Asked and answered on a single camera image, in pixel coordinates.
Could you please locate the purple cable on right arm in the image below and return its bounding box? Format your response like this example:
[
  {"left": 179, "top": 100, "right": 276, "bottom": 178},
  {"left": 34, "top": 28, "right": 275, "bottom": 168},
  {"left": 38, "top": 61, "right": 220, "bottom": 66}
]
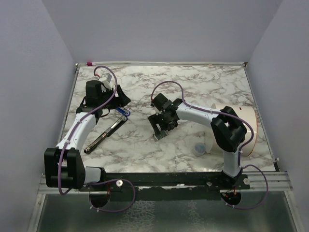
[{"left": 151, "top": 81, "right": 254, "bottom": 170}]

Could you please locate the blue stapler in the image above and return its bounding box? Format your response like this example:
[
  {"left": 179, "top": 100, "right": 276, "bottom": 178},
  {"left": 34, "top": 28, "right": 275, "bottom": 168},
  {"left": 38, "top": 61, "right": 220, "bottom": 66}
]
[{"left": 116, "top": 107, "right": 131, "bottom": 117}]

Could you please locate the large white paper roll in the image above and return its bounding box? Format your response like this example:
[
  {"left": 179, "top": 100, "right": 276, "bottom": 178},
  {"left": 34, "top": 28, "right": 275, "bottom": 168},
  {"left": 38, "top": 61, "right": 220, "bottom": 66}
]
[{"left": 209, "top": 102, "right": 258, "bottom": 157}]

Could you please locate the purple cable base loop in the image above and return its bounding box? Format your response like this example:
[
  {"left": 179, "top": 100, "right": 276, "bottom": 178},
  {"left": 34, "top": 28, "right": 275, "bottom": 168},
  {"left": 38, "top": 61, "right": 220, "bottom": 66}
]
[
  {"left": 88, "top": 178, "right": 136, "bottom": 214},
  {"left": 223, "top": 164, "right": 269, "bottom": 210}
]

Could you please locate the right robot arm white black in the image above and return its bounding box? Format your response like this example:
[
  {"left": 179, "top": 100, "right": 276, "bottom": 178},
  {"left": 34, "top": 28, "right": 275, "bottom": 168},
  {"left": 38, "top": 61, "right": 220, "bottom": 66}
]
[{"left": 148, "top": 93, "right": 247, "bottom": 189}]

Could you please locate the aluminium frame rail front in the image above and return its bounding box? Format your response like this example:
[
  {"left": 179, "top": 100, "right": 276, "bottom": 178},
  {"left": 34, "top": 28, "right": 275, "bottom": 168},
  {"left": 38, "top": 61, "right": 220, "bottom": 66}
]
[{"left": 38, "top": 172, "right": 293, "bottom": 194}]

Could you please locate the clear jar of paper clips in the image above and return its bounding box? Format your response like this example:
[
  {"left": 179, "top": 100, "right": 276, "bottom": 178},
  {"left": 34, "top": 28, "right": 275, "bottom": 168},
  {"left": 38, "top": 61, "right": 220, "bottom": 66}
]
[{"left": 193, "top": 143, "right": 206, "bottom": 157}]

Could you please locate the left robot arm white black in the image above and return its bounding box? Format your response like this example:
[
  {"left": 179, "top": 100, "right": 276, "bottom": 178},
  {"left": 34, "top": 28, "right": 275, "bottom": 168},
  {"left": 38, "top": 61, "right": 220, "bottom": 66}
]
[{"left": 44, "top": 80, "right": 130, "bottom": 191}]

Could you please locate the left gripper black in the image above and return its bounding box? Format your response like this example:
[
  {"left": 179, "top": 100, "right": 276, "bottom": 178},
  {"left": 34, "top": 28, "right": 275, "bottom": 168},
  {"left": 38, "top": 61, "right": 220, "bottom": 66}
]
[{"left": 98, "top": 84, "right": 130, "bottom": 109}]

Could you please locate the purple cable right base loop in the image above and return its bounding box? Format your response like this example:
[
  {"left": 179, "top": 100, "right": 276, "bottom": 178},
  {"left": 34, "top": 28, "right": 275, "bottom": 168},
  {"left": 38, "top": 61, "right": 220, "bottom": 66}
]
[{"left": 223, "top": 164, "right": 269, "bottom": 210}]

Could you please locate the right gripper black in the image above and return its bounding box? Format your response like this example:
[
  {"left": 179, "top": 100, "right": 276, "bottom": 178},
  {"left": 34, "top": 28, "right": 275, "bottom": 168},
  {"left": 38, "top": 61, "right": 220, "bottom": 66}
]
[{"left": 148, "top": 111, "right": 177, "bottom": 137}]

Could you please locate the black stapler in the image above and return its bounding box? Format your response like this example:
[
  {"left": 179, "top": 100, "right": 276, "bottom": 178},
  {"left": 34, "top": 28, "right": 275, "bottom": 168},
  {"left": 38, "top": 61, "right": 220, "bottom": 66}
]
[{"left": 84, "top": 116, "right": 128, "bottom": 154}]

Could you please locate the purple cable left base loop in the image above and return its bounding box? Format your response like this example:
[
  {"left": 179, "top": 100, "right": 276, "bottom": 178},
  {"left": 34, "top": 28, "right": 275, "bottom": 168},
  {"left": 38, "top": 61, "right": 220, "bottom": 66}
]
[{"left": 88, "top": 178, "right": 136, "bottom": 214}]

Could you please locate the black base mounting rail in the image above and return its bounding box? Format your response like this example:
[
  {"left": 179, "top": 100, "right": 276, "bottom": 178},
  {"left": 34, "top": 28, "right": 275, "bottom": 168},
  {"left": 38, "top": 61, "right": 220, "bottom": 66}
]
[{"left": 81, "top": 172, "right": 250, "bottom": 202}]

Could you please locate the staple box tray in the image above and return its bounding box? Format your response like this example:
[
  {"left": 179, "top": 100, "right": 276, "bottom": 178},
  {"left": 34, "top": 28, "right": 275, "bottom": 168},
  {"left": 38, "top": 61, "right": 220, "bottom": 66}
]
[{"left": 153, "top": 131, "right": 168, "bottom": 141}]

